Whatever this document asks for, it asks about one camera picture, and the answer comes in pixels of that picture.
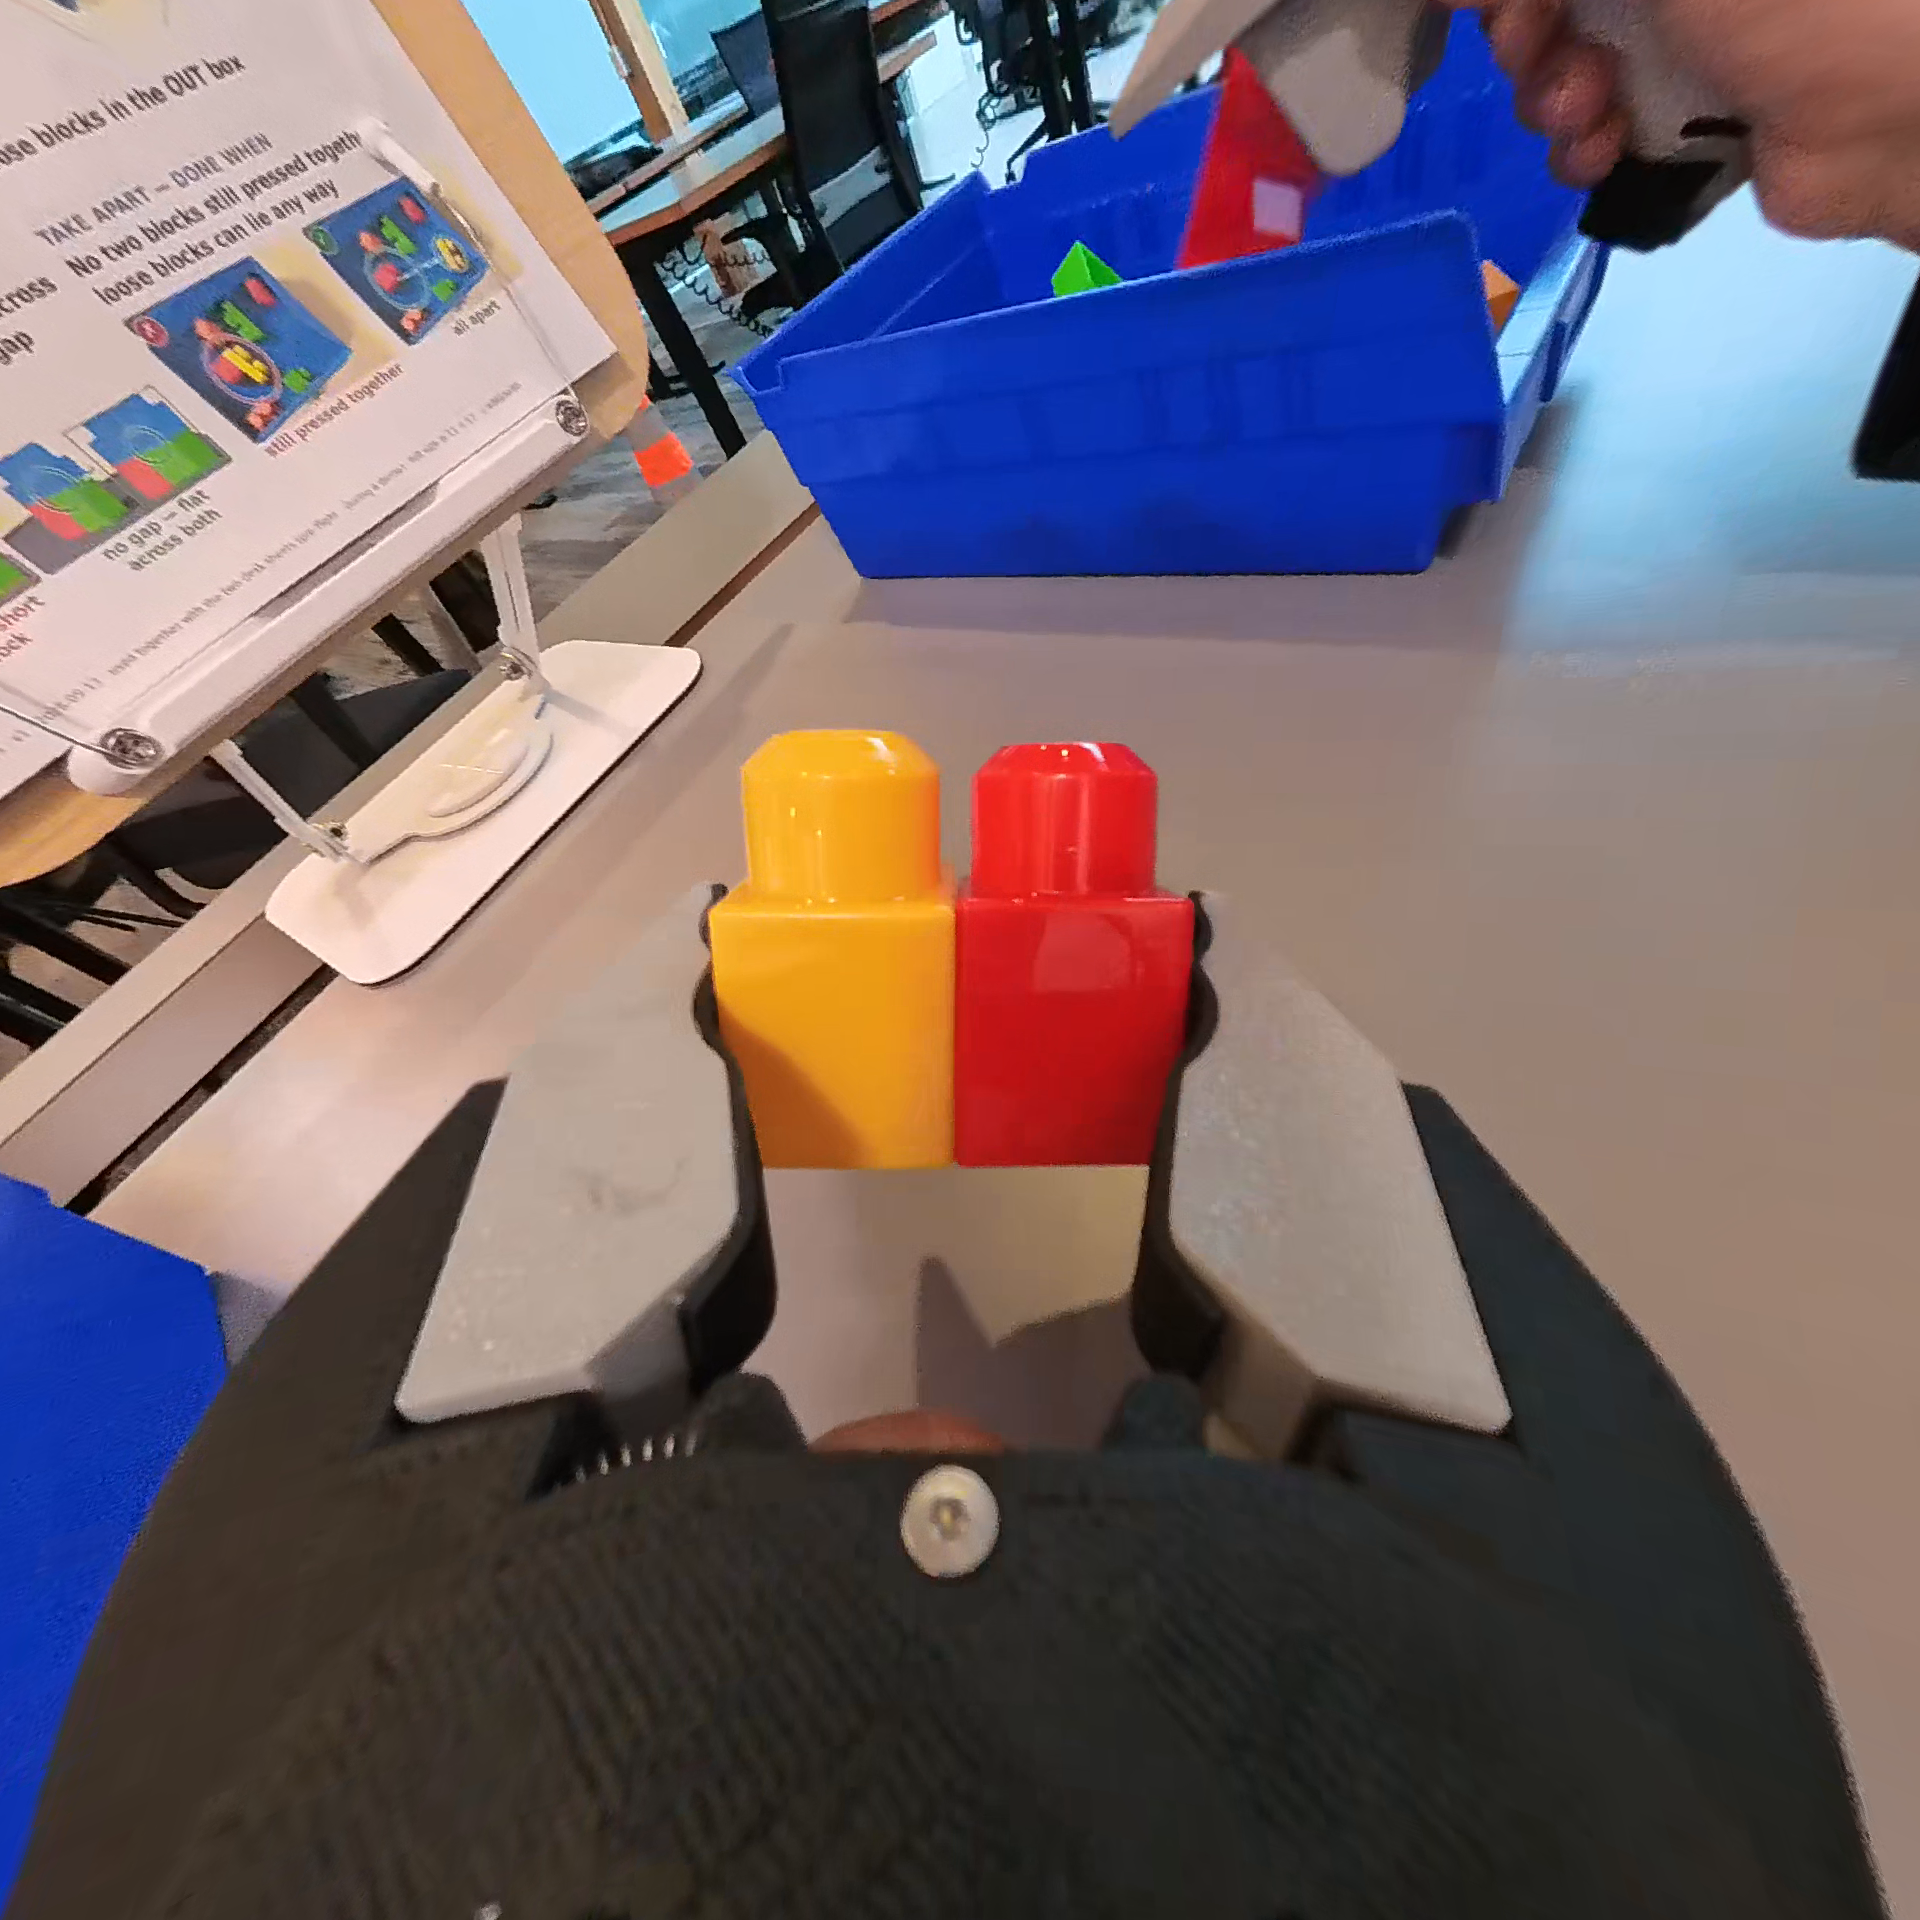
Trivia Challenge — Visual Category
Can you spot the red single-stud block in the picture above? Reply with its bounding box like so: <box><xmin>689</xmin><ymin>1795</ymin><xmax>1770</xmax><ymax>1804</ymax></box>
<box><xmin>953</xmin><ymin>739</ymin><xmax>1201</xmax><ymax>1169</ymax></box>

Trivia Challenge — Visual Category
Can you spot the printed instruction sheet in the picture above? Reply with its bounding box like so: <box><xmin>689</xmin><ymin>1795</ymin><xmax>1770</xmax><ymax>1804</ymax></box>
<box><xmin>0</xmin><ymin>0</ymin><xmax>620</xmax><ymax>798</ymax></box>

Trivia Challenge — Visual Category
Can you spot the blue plastic bin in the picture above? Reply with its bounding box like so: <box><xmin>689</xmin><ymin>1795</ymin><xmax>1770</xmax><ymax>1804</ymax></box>
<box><xmin>0</xmin><ymin>1175</ymin><xmax>228</xmax><ymax>1786</ymax></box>
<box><xmin>733</xmin><ymin>17</ymin><xmax>1612</xmax><ymax>578</ymax></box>

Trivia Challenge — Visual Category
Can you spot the red two-stud block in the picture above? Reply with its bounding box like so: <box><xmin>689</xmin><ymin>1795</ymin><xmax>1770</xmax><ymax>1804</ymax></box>
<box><xmin>1177</xmin><ymin>45</ymin><xmax>1323</xmax><ymax>270</ymax></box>

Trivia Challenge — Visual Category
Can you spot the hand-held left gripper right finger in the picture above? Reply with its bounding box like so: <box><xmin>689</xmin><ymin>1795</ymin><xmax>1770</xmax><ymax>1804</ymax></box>
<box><xmin>1132</xmin><ymin>891</ymin><xmax>1517</xmax><ymax>1463</ymax></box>

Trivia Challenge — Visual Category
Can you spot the black office chair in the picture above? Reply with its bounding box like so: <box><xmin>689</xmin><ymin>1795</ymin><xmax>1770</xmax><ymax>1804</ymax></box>
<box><xmin>713</xmin><ymin>0</ymin><xmax>931</xmax><ymax>228</ymax></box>

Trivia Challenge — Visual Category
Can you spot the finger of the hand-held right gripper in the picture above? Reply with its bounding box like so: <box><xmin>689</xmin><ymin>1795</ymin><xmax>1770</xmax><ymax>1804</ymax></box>
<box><xmin>1245</xmin><ymin>0</ymin><xmax>1454</xmax><ymax>180</ymax></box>
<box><xmin>1111</xmin><ymin>0</ymin><xmax>1280</xmax><ymax>145</ymax></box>

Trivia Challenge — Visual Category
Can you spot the white document stand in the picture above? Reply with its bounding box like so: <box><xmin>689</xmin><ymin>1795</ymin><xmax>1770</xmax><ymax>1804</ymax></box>
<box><xmin>0</xmin><ymin>0</ymin><xmax>706</xmax><ymax>985</ymax></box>

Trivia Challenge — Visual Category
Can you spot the dark background table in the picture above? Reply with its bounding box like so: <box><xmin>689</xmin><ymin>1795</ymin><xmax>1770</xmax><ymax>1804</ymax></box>
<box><xmin>588</xmin><ymin>30</ymin><xmax>943</xmax><ymax>461</ymax></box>

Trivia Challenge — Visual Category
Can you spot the person's right hand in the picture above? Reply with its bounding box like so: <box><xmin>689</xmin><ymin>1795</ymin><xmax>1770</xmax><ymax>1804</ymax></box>
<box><xmin>1477</xmin><ymin>0</ymin><xmax>1920</xmax><ymax>258</ymax></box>

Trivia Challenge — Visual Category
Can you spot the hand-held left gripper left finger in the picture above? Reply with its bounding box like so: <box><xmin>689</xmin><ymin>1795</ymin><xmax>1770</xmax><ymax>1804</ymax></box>
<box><xmin>397</xmin><ymin>886</ymin><xmax>782</xmax><ymax>1423</ymax></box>

